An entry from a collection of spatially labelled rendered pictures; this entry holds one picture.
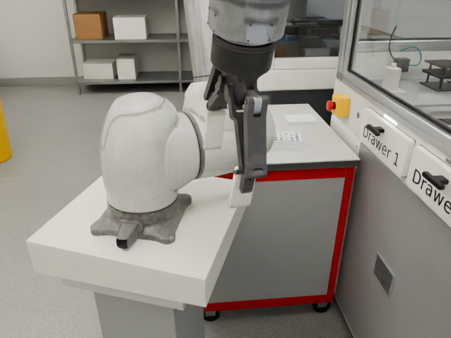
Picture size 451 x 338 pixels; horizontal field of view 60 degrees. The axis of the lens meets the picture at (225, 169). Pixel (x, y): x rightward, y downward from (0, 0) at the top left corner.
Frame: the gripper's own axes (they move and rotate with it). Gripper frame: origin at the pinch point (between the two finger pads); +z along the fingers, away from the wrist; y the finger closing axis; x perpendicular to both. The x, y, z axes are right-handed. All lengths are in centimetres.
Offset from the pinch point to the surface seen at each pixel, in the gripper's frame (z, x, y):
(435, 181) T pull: 15, 53, -5
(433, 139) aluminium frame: 12, 60, -16
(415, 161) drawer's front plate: 20, 59, -18
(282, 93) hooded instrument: 52, 72, -114
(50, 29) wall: 152, -59, -473
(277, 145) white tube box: 41, 42, -58
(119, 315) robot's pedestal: 49, -17, -10
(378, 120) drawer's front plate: 21, 64, -40
